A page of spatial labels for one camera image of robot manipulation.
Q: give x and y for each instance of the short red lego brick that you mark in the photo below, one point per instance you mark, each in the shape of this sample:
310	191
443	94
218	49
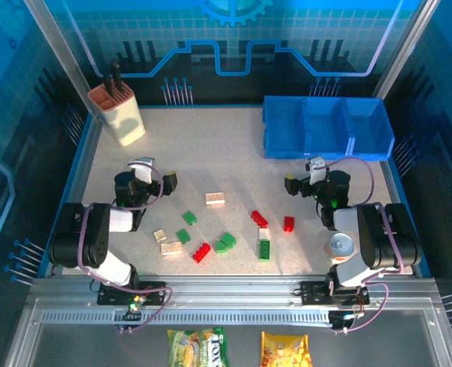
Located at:
288	224

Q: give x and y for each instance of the small green lego brick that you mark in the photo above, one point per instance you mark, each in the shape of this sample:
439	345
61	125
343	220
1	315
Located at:
189	218
183	236
228	239
221	248

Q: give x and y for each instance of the long red lego brick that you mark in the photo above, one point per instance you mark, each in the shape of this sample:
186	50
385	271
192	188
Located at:
259	218
201	252

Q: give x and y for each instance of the large white lego brick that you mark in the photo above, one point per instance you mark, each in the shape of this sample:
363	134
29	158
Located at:
215	198
171	248

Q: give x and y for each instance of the small white lego brick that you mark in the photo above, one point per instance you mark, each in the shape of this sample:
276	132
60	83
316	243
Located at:
264	233
160	235

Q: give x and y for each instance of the blue three-compartment bin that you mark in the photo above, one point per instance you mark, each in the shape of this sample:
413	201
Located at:
287	126

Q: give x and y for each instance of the long green lego brick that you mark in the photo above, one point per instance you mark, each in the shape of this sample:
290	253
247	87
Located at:
264	251

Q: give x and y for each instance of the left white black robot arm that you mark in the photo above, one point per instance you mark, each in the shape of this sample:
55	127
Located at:
95	237

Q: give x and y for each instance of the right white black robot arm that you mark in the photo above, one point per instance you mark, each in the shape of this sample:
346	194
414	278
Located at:
378	237

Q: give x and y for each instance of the silver-lid tin can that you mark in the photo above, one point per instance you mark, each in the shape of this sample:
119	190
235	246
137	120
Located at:
341	244

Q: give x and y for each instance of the cream knife block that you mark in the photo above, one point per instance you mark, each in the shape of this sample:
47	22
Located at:
124	118

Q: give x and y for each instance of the small black controller board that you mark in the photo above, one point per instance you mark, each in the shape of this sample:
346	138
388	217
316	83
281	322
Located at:
133	316
340	319

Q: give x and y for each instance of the yellow snack bag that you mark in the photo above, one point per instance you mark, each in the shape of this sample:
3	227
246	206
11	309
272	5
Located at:
285	349

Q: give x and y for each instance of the green snack bag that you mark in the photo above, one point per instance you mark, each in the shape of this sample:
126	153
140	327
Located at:
197	348

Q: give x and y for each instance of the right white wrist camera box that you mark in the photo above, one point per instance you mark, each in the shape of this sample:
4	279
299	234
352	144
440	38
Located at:
317	172

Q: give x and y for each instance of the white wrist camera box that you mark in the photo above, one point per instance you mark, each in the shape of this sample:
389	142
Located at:
317	172
145	171

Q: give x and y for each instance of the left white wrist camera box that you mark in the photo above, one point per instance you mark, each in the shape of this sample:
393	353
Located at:
145	171

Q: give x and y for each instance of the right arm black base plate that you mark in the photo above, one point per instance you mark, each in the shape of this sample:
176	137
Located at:
309	292

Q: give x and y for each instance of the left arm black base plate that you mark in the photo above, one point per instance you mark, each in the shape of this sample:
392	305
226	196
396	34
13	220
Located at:
155	292

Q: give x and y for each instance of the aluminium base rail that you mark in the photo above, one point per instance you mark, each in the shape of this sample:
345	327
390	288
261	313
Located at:
229	288

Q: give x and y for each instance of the aluminium frame post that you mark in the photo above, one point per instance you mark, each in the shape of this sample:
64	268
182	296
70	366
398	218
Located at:
405	49
58	49

